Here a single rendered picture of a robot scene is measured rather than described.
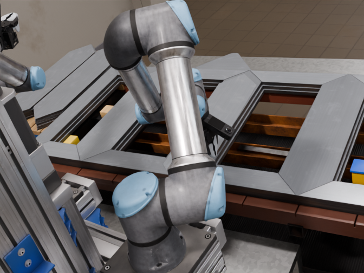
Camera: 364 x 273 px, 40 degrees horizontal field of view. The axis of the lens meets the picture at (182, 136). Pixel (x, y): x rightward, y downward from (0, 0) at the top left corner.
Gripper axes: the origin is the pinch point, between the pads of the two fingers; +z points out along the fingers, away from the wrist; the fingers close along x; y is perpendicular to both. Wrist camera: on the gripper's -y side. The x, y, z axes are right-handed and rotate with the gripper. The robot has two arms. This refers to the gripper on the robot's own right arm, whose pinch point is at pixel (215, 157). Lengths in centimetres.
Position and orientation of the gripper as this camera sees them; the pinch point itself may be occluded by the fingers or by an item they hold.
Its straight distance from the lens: 184.4
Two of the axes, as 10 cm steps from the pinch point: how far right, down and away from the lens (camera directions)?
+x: -4.5, 6.0, -6.7
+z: 2.3, 8.0, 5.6
